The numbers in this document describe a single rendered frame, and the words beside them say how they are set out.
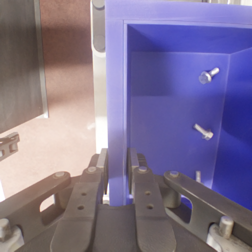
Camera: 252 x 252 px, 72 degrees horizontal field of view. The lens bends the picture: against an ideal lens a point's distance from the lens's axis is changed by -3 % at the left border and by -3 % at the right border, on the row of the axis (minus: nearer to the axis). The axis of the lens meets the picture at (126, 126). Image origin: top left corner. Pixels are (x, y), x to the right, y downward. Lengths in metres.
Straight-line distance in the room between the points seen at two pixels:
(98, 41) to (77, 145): 1.07
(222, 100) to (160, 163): 0.11
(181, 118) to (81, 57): 1.10
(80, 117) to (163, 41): 1.15
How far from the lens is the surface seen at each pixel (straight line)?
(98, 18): 0.39
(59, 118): 1.33
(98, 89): 0.40
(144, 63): 0.20
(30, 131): 1.44
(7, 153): 0.35
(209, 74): 0.21
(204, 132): 0.22
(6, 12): 1.10
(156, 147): 0.22
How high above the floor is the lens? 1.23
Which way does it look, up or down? 75 degrees down
